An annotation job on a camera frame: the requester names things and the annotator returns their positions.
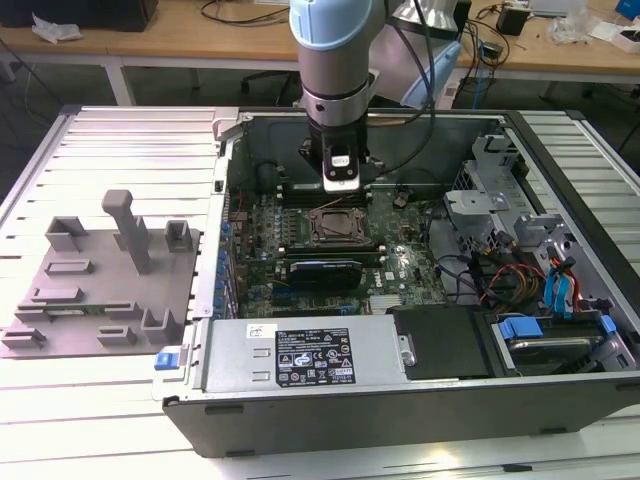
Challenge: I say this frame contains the CPU socket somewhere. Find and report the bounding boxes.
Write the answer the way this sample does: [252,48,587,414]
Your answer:
[299,204,374,250]

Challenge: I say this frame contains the grey case latch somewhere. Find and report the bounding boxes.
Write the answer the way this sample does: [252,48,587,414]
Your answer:
[212,117,242,142]

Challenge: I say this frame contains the green RAM stick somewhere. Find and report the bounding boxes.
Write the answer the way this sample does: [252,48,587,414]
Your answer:
[285,247,379,258]
[43,304,137,318]

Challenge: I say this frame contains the black graphics card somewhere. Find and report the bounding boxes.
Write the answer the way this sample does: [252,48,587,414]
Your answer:
[287,258,364,292]

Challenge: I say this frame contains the green motherboard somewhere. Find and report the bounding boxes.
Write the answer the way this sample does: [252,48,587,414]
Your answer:
[227,187,446,319]

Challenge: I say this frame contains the metal drive cage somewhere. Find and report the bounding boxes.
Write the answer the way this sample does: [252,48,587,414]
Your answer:
[442,130,551,261]

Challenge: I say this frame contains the silver chipset heatsink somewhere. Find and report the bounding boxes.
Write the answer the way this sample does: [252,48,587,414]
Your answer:
[368,294,404,315]

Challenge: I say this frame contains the wooden desk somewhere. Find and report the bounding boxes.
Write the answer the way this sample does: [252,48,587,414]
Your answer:
[0,19,640,109]

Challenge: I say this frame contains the silver power supply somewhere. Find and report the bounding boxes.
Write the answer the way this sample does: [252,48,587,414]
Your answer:
[202,317,406,394]

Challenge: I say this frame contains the small black speaker box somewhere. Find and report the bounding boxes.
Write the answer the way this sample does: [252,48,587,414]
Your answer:
[496,5,530,37]

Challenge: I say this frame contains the black drive bay cover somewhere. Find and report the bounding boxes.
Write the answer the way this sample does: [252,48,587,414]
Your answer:
[391,304,496,380]

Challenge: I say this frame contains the grey parts rack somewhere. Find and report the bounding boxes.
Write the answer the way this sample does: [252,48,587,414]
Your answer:
[0,188,204,361]

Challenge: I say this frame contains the black computer box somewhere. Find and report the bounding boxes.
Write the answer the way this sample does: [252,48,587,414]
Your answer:
[0,0,160,32]

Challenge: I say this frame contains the crumpled plastic bag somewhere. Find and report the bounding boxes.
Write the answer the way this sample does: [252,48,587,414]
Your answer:
[30,12,84,45]

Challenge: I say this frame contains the silver laptop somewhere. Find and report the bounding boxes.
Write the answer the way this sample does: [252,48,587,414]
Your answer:
[528,0,587,15]

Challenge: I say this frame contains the clear plastic bag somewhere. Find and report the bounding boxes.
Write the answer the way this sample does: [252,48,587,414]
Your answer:
[544,4,601,44]

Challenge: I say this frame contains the black PC case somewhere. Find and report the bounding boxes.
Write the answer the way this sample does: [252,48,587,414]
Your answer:
[162,107,640,459]

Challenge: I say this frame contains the hard disk in blue carrier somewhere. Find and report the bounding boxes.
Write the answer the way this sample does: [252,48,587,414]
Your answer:
[492,313,626,377]

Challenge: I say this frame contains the white cardboard box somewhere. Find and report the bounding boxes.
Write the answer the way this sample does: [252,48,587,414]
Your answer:
[589,19,640,54]

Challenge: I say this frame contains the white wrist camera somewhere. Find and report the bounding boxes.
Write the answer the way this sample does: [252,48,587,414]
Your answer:
[321,143,362,195]

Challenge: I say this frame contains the black camera cable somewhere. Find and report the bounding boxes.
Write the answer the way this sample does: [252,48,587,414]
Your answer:
[367,0,439,174]

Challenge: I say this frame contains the orange power wire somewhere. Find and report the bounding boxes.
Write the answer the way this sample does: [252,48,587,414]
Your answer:
[479,263,546,306]

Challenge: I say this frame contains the blue disk wire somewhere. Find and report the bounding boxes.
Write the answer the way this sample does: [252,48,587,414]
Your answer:
[544,264,565,321]
[559,255,577,321]

